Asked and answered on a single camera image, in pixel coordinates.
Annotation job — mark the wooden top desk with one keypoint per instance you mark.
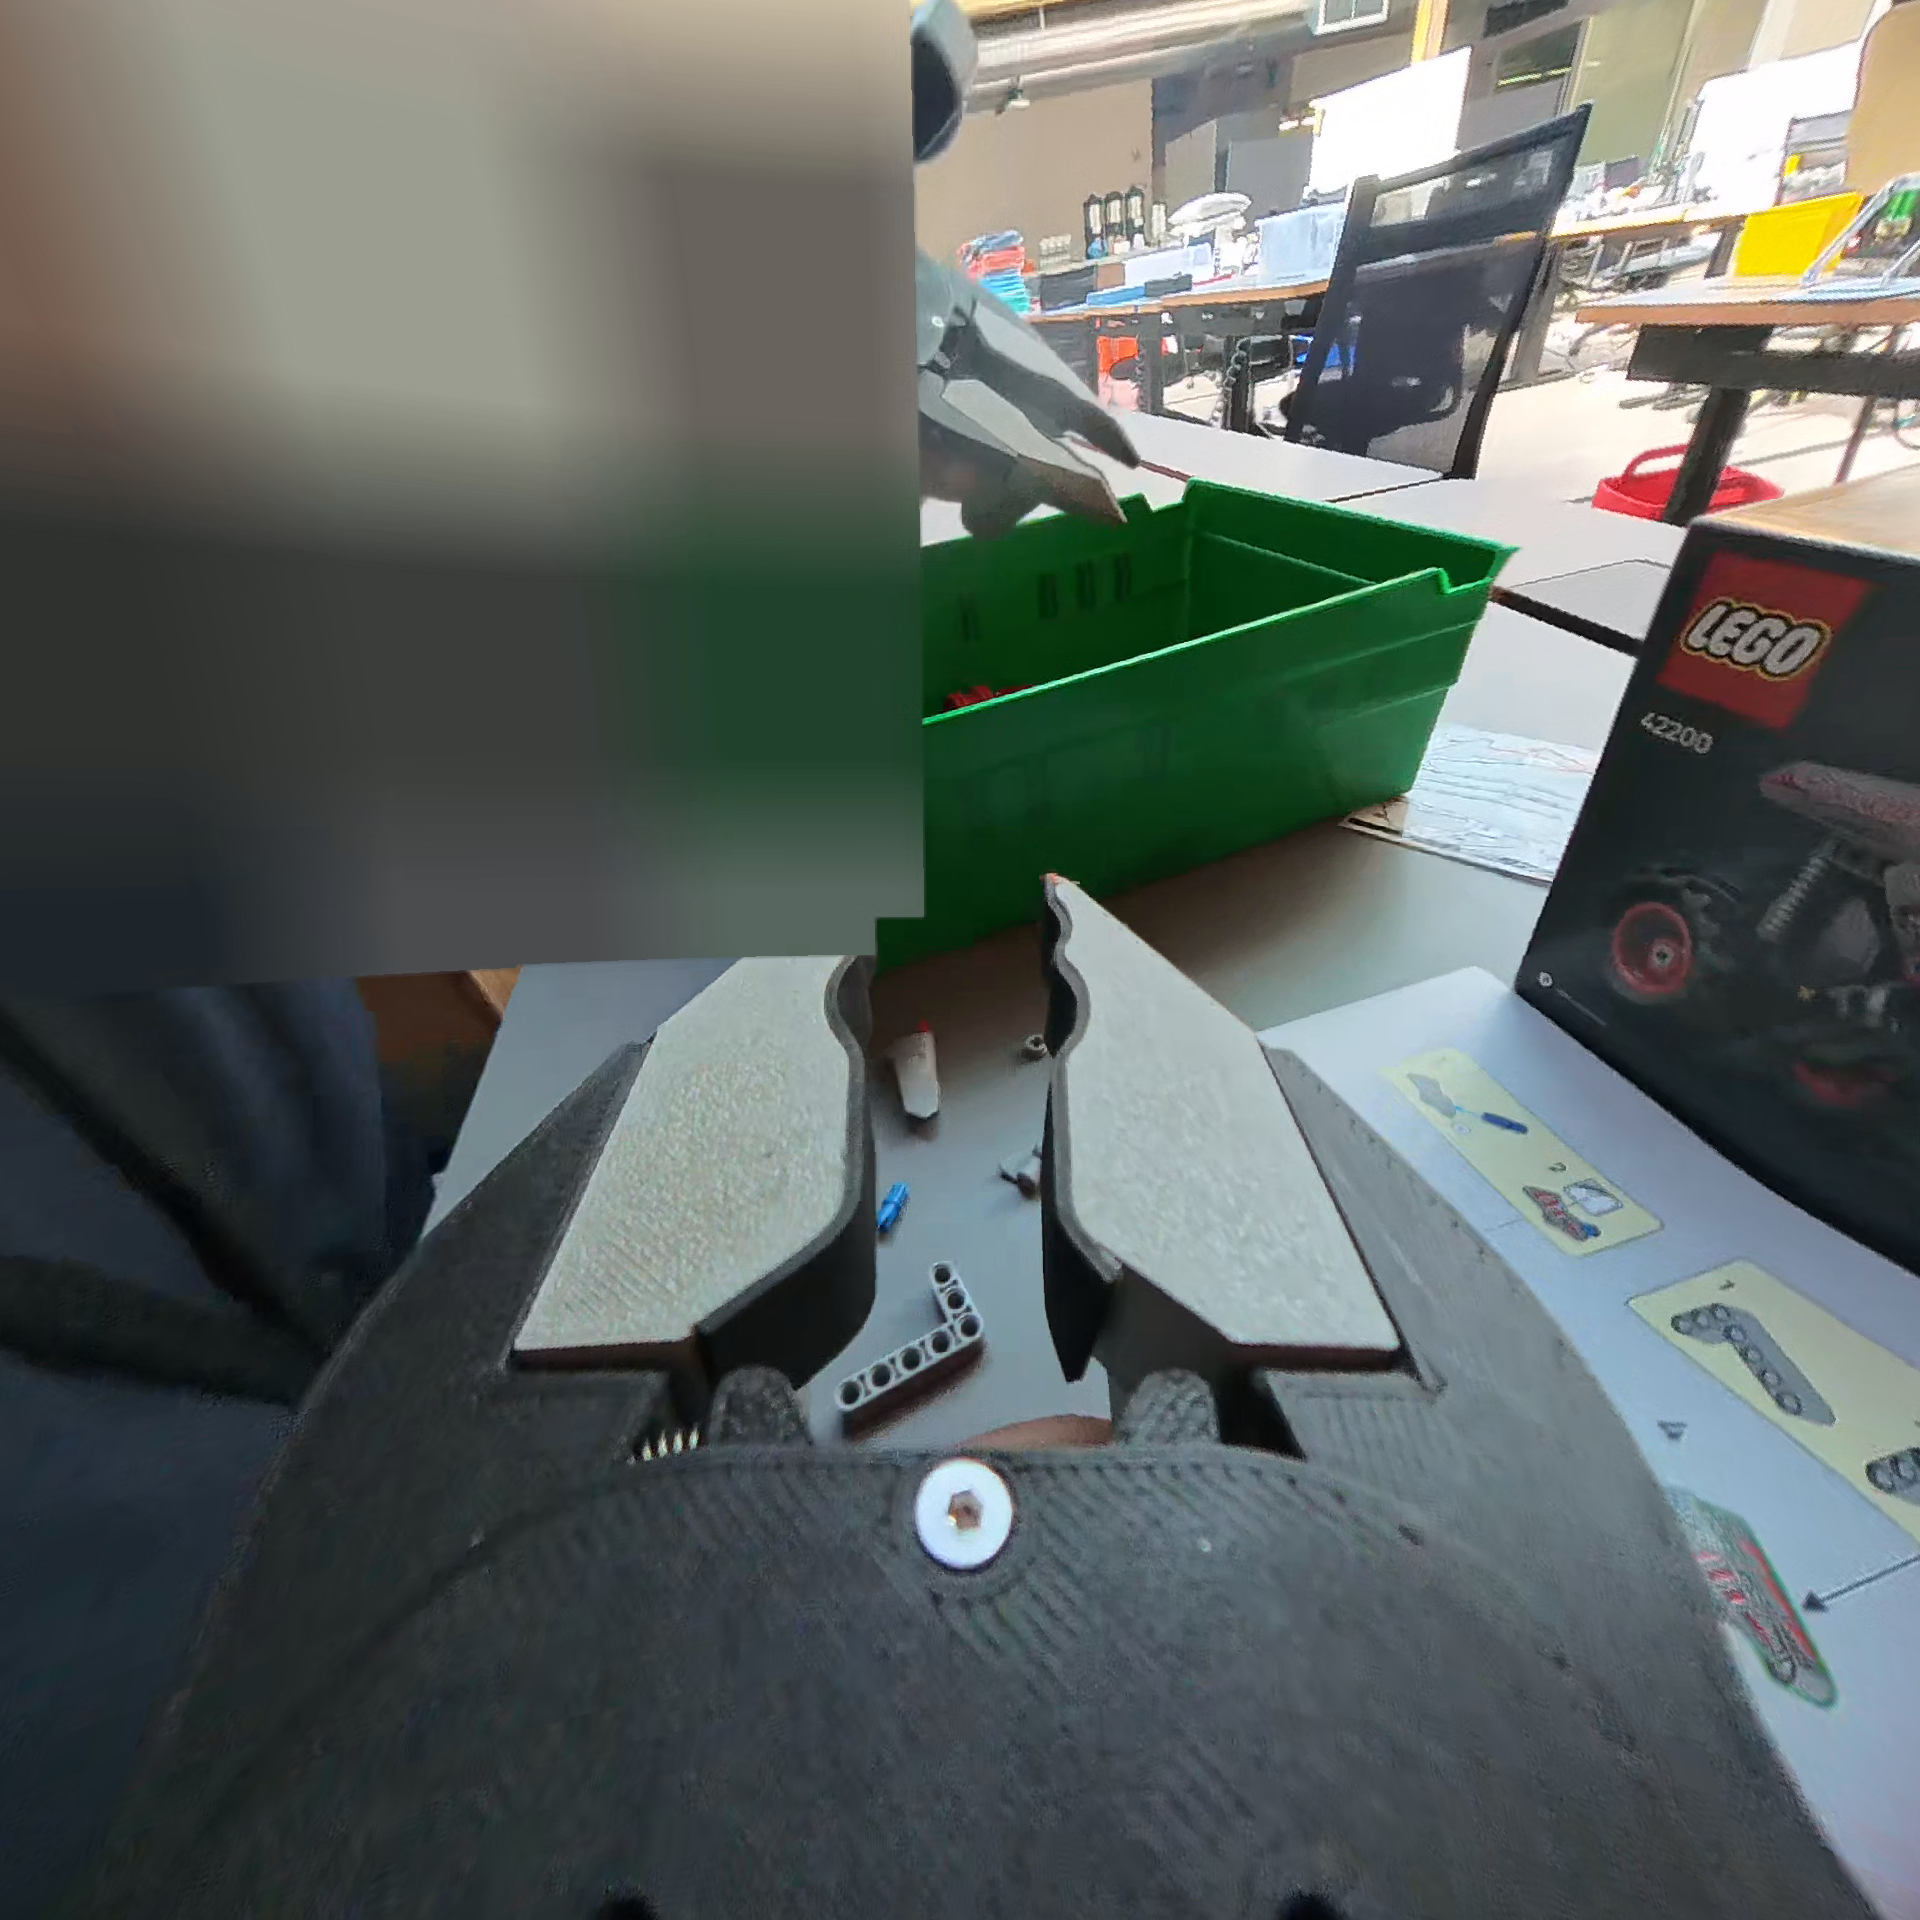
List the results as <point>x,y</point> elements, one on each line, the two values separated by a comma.
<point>1723,307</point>

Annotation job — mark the stack of coloured trays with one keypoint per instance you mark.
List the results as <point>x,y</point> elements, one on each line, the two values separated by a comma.
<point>997,263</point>

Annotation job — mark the white board panel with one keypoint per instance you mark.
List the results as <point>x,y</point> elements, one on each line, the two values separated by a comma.
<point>1387,129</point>

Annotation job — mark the instruction booklet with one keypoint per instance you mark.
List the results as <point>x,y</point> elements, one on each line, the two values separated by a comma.
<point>1723,1171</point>

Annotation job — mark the green plastic bin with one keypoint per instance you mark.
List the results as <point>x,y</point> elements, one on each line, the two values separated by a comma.
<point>1201,721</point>

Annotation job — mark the black mesh office chair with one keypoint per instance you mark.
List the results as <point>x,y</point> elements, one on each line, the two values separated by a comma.
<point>1424,329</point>

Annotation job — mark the black toy set box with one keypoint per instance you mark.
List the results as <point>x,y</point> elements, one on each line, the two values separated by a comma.
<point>1723,901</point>

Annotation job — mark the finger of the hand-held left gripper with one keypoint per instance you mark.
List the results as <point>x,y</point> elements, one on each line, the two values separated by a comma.
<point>1021,473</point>
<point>1005,360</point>

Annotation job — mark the long wooden workbench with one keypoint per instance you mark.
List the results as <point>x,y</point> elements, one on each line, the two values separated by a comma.
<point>1201,292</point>

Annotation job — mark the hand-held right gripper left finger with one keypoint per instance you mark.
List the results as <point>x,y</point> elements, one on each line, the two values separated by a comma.
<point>705,1171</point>

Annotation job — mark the red plastic bin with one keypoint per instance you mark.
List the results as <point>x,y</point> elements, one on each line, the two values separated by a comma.
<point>1665,487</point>

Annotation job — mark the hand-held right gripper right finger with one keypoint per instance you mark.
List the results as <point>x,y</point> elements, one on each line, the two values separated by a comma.
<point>1201,1184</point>

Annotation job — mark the dark grey L-shaped liftarm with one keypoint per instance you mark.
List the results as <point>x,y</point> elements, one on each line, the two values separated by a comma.
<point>949,1300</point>

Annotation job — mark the blue connector pin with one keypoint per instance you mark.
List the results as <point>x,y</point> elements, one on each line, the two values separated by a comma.
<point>893,1208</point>

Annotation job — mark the tan piece with red tip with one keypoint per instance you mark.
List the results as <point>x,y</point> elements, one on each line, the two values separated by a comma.
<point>914,1080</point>

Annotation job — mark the person's dark sweatshirt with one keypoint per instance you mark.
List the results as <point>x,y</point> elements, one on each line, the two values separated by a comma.
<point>149,1201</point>

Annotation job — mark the yellow plastic bin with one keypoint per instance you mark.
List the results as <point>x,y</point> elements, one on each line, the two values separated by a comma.
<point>1800,234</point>

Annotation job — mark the small grey lego pin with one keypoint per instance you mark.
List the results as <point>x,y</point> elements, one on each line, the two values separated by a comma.
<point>1023,1171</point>

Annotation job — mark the printed paper sheet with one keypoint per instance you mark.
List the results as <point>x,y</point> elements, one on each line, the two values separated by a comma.
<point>1485,803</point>

